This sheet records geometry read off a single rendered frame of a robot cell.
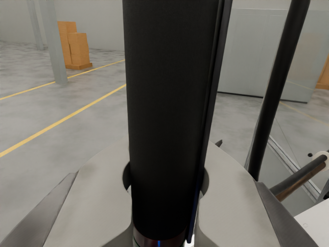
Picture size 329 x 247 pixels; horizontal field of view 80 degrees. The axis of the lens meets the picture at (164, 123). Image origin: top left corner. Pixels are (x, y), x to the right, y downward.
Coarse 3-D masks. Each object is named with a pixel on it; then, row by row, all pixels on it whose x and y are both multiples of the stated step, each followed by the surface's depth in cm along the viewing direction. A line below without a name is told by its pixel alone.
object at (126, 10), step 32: (128, 0) 6; (160, 0) 6; (192, 0) 6; (128, 32) 6; (160, 32) 6; (192, 32) 6; (128, 64) 7; (160, 64) 6; (192, 64) 6; (128, 96) 8; (160, 96) 7; (192, 96) 7; (128, 128) 9; (160, 128) 7; (192, 128) 8; (160, 160) 8; (192, 160) 9; (160, 192) 9; (160, 224) 10
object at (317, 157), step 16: (304, 0) 11; (288, 16) 11; (304, 16) 11; (288, 32) 12; (288, 48) 12; (288, 64) 12; (272, 80) 13; (272, 96) 13; (272, 112) 14; (256, 144) 15; (256, 160) 16; (320, 160) 29; (256, 176) 17; (272, 192) 22
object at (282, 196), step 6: (324, 162) 30; (318, 168) 29; (312, 174) 28; (300, 180) 26; (306, 180) 27; (294, 186) 25; (300, 186) 26; (282, 192) 24; (288, 192) 24; (282, 198) 24
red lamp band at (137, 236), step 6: (186, 228) 11; (138, 234) 11; (180, 234) 11; (186, 234) 12; (138, 240) 11; (144, 240) 11; (150, 240) 10; (156, 240) 10; (162, 240) 10; (168, 240) 10; (174, 240) 10; (180, 240) 11; (144, 246) 11; (150, 246) 11; (156, 246) 10; (162, 246) 10; (168, 246) 11; (174, 246) 11
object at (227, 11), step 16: (224, 0) 6; (224, 16) 7; (224, 32) 7; (224, 48) 7; (208, 80) 8; (208, 96) 8; (208, 112) 8; (208, 128) 8; (192, 192) 11; (192, 208) 11; (192, 224) 11
